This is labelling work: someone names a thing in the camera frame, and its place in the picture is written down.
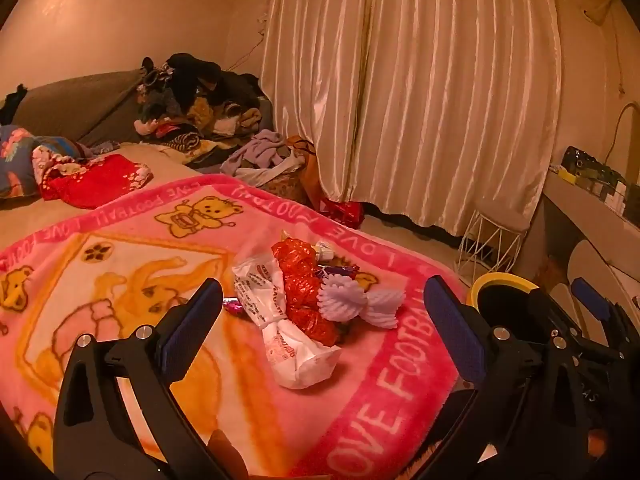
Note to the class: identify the red printed cloth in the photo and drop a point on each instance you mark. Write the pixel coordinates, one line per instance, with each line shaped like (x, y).
(95, 180)

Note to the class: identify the red gift bag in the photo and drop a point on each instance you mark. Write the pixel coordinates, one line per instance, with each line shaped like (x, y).
(345, 212)

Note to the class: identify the pile of dark clothes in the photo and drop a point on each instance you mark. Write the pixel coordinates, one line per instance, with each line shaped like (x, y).
(210, 95)

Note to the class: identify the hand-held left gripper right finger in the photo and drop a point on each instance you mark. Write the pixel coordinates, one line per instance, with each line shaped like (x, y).
(455, 330)

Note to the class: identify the grey headboard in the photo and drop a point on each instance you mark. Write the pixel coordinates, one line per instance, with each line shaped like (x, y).
(65, 100)

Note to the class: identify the row of small cosmetic boxes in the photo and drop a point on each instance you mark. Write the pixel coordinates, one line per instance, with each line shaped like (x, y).
(617, 197)

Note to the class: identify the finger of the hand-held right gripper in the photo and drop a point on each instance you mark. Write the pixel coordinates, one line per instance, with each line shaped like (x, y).
(590, 300)
(547, 315)

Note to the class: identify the white curved drawer cabinet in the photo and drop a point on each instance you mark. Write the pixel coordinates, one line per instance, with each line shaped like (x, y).
(587, 260)

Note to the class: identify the beige bed sheet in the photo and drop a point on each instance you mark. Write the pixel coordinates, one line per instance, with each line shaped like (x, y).
(30, 220)

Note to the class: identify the black cloth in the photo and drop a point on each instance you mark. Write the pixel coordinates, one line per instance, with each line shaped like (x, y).
(15, 97)

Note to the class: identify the red plastic bag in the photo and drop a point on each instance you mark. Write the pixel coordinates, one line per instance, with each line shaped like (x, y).
(300, 280)

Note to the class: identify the orange bag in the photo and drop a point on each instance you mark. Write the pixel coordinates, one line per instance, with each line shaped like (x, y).
(307, 165)

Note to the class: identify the yellow-rimmed black bin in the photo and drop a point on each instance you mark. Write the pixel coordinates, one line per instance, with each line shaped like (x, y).
(495, 281)

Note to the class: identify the cream satin curtain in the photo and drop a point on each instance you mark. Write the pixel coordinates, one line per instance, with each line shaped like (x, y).
(400, 85)

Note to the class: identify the lilac cloth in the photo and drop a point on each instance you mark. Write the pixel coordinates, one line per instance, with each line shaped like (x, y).
(255, 147)

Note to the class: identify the pink printed bear blanket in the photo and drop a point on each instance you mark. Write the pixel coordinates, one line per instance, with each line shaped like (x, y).
(125, 240)

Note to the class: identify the patterned fabric basket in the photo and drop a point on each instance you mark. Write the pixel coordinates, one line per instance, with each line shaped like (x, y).
(290, 187)

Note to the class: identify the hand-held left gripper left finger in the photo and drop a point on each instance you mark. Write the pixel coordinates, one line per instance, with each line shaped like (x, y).
(195, 317)

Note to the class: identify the small pink candy wrapper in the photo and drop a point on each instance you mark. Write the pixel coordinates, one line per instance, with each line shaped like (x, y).
(234, 306)

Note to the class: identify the white desk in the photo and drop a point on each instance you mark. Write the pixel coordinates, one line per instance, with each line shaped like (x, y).
(575, 205)

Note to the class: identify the white printed plastic wrapper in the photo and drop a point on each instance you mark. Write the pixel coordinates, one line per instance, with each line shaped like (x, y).
(280, 330)

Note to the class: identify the shiny purple candy wrappers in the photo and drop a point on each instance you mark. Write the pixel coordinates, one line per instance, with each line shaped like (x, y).
(345, 272)

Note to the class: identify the white cloth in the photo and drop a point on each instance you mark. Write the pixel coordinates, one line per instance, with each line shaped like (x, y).
(277, 170)

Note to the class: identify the blue floral pillow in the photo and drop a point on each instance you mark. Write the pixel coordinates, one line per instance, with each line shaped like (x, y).
(15, 160)

